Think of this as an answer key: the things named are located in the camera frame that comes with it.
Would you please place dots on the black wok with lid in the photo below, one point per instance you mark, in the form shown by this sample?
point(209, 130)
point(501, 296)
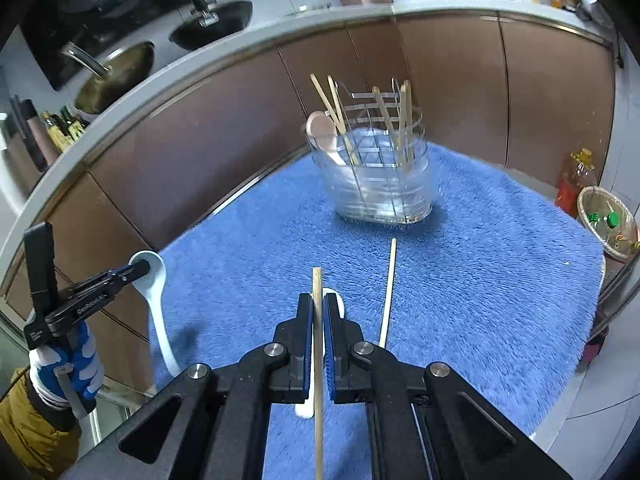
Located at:
point(215, 25)

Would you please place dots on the person's left hand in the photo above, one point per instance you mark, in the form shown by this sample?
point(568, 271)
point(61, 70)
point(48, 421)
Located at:
point(85, 360)

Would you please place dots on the white ceramic spoon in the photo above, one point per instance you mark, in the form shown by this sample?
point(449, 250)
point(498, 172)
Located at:
point(157, 320)
point(320, 132)
point(303, 410)

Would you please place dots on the dark bottle yellow label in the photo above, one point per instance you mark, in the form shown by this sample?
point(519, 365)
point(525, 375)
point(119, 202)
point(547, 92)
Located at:
point(72, 122)

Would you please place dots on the person's left forearm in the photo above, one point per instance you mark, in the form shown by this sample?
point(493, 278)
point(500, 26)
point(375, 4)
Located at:
point(35, 435)

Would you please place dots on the blue fluffy mat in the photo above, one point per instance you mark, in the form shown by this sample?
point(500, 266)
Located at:
point(475, 285)

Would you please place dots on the brass wok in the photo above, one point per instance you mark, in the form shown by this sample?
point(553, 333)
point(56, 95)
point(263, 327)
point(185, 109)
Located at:
point(115, 80)

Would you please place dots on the beige trash bin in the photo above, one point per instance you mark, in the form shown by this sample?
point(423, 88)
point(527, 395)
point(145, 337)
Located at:
point(587, 220)

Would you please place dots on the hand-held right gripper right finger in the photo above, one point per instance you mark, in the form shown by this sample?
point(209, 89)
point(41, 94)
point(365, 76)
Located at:
point(327, 350)

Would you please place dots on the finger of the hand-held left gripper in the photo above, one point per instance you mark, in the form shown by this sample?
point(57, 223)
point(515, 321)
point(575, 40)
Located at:
point(139, 277)
point(110, 276)

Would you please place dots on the cooking oil bottle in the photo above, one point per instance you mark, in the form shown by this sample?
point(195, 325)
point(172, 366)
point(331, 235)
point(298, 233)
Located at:
point(575, 185)

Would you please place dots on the black range hood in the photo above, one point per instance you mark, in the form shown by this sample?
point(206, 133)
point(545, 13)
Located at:
point(100, 0)

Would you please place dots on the dark soy sauce bottle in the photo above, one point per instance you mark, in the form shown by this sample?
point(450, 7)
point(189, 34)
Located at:
point(52, 132)

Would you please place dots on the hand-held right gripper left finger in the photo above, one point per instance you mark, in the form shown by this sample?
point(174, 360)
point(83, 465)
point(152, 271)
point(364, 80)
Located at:
point(309, 350)

